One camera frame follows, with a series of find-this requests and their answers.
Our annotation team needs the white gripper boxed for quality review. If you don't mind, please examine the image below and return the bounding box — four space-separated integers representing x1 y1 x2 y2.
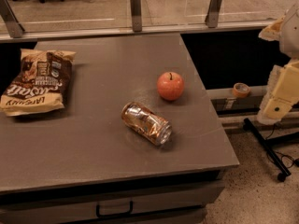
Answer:
257 2 299 125

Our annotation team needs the red apple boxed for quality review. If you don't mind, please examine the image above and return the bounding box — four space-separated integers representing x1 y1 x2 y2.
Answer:
157 72 184 101

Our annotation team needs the brown chip bag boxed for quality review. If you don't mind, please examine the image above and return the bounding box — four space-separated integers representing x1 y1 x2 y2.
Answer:
0 49 76 117

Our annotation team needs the orange tape roll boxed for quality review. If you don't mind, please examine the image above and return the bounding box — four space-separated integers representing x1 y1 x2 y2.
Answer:
232 82 250 98

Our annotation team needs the black stand leg with wheel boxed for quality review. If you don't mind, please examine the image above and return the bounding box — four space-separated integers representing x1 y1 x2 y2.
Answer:
243 119 299 182

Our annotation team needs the grey cabinet drawer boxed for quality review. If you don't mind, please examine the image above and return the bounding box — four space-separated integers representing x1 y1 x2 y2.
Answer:
0 180 224 224

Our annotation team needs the glass railing panel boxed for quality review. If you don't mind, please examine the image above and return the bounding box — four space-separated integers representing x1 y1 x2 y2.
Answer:
7 0 298 32

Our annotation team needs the right metal railing bracket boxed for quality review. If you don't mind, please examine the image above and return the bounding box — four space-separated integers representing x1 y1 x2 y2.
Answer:
205 0 222 28

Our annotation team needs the metal railing bracket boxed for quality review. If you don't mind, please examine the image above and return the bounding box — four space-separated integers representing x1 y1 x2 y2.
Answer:
130 0 142 32
0 0 24 38
205 0 222 28

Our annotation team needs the black cable on floor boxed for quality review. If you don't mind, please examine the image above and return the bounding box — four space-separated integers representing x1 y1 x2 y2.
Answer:
264 121 299 170

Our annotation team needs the middle metal railing bracket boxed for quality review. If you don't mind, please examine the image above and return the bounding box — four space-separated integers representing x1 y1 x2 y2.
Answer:
130 0 142 32

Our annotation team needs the black drawer handle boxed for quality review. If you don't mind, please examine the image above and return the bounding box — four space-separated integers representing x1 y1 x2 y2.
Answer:
95 201 134 218

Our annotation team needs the left metal railing bracket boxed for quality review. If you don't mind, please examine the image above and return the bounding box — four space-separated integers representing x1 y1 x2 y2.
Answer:
0 0 24 38

